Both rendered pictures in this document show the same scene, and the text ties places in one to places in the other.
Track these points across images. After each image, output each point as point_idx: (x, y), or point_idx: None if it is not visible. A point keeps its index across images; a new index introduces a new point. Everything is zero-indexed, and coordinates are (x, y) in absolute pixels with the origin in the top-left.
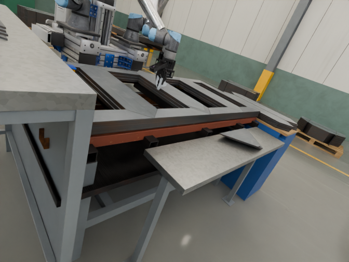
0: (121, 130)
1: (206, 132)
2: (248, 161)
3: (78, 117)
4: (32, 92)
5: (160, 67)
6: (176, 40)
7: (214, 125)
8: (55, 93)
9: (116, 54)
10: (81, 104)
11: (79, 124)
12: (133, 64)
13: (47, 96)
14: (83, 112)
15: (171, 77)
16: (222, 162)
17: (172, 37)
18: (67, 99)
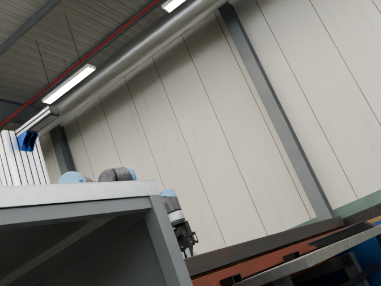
0: (189, 274)
1: (292, 255)
2: (367, 235)
3: (153, 202)
4: (119, 181)
5: (176, 235)
6: (172, 196)
7: (294, 249)
8: (131, 181)
9: None
10: (149, 189)
11: (157, 209)
12: None
13: (127, 184)
14: (154, 197)
15: (197, 242)
16: (333, 244)
17: (166, 197)
18: (139, 185)
